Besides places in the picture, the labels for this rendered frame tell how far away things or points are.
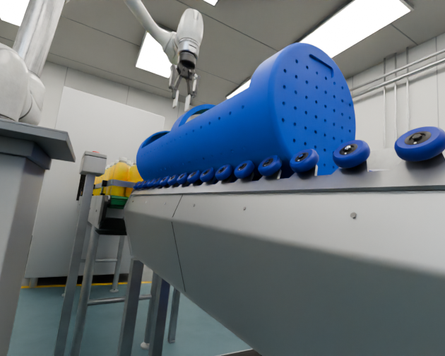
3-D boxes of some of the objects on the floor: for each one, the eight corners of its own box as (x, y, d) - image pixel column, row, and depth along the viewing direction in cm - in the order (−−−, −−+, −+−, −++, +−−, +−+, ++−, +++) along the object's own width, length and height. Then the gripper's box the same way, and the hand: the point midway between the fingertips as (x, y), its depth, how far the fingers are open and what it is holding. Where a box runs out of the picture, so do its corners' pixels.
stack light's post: (169, 343, 160) (188, 176, 175) (167, 340, 163) (186, 177, 179) (174, 342, 162) (194, 178, 177) (172, 339, 165) (191, 178, 181)
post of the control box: (46, 393, 110) (87, 173, 124) (47, 387, 113) (86, 174, 127) (58, 390, 112) (95, 174, 126) (58, 384, 115) (95, 174, 129)
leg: (109, 422, 98) (133, 260, 107) (106, 412, 103) (129, 257, 112) (123, 417, 101) (145, 260, 110) (121, 407, 106) (142, 257, 115)
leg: (143, 410, 105) (163, 259, 114) (140, 401, 110) (159, 257, 119) (157, 405, 109) (174, 259, 117) (152, 397, 113) (170, 257, 122)
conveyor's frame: (66, 410, 102) (103, 194, 114) (61, 288, 237) (78, 196, 250) (174, 377, 128) (194, 205, 141) (114, 284, 263) (126, 200, 276)
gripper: (171, 43, 97) (163, 99, 94) (209, 62, 107) (203, 113, 103) (164, 52, 103) (156, 105, 100) (200, 69, 113) (195, 118, 109)
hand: (181, 102), depth 102 cm, fingers open, 5 cm apart
